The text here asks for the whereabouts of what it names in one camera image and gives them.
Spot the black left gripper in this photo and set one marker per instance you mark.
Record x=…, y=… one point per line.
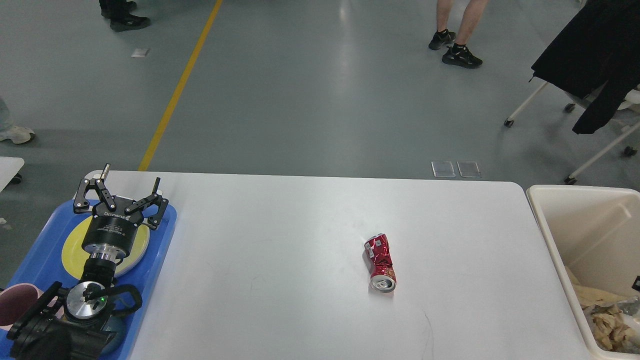
x=111, y=232

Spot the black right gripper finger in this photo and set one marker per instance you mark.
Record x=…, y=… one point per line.
x=636, y=284

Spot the brown paper bag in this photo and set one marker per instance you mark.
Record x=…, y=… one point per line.
x=589, y=296

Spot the brown paper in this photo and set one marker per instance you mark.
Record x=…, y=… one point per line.
x=614, y=330

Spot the yellow plastic plate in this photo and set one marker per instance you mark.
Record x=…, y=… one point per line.
x=73, y=256

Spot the pink ribbed mug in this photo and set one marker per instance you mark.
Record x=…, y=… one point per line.
x=18, y=299

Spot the crushed red soda can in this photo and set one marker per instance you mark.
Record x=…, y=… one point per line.
x=382, y=275

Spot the aluminium foil sheet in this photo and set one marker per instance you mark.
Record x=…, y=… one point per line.
x=629, y=306

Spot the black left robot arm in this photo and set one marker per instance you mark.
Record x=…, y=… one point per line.
x=71, y=322

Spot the beige plastic bin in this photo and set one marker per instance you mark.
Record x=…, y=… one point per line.
x=595, y=232

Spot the blue plastic tray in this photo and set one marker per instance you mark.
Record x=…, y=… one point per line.
x=43, y=266

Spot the white table corner left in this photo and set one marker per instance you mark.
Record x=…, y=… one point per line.
x=9, y=171

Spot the white shoe left edge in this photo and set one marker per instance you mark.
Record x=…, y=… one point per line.
x=17, y=134

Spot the walking person's legs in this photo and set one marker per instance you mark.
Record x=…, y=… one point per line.
x=119, y=14

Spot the clear plastic piece on floor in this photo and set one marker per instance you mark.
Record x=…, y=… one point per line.
x=443, y=169

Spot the black jacket on chair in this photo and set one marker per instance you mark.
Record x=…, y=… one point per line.
x=599, y=49

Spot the person in white shorts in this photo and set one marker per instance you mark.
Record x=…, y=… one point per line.
x=457, y=53

